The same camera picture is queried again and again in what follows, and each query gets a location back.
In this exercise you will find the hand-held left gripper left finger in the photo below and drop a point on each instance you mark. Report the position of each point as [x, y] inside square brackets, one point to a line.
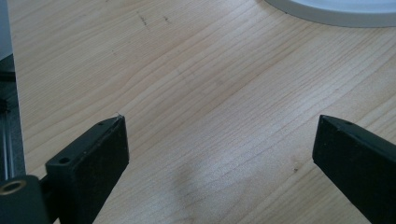
[90, 168]

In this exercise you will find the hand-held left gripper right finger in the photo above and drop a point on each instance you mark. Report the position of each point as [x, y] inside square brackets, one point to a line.
[358, 161]

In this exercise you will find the white round plate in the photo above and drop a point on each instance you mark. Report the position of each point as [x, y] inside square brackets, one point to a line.
[339, 11]

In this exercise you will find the metal frame rail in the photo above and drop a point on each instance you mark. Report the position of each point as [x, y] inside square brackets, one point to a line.
[9, 124]

